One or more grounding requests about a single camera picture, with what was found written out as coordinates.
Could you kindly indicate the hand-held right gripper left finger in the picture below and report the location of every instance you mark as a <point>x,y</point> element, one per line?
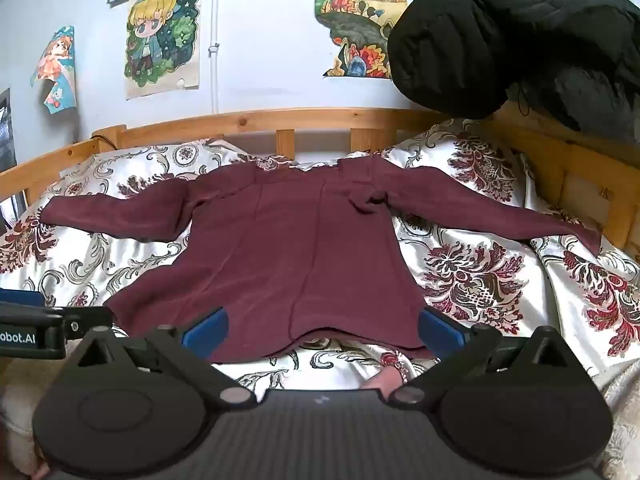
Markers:
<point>206,332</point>

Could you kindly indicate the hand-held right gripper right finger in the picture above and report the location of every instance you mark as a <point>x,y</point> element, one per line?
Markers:
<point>440,332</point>

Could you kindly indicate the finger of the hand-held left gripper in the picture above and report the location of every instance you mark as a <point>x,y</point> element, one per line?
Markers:
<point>85,322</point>
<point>22,297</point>

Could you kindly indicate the maroon long-sleeved shirt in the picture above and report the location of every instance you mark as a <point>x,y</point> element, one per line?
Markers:
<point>300,260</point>

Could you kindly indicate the floral satin blanket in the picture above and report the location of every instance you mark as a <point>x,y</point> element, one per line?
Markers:
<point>475,270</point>

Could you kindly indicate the grey framed window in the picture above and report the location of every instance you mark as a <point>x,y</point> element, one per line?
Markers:
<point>6,130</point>

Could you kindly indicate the small curled cartoon girl poster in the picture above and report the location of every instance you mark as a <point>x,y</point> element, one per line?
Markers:
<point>56,67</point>

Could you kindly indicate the blond cartoon child poster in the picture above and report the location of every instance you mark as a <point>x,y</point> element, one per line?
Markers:
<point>160,35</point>

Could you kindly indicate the black padded jacket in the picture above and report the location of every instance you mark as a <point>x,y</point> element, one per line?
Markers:
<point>475,35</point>

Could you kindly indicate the landscape drawing poster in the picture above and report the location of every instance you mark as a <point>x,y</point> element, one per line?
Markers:
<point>360,20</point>

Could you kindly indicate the wooden bed frame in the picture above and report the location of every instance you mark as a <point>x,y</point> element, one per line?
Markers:
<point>250,120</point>

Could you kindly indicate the white wall pipe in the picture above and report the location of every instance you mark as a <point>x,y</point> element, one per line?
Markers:
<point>216,35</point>

